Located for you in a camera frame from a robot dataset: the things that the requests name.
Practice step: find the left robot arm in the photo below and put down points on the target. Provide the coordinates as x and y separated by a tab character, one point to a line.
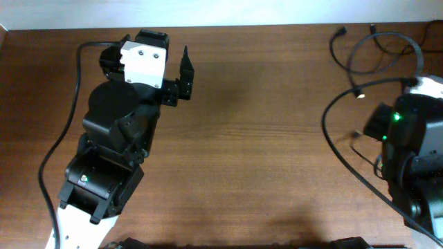
119	128

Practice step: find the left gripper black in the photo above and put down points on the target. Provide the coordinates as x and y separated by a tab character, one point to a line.
172	91

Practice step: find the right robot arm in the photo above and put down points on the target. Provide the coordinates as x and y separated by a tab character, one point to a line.
411	156

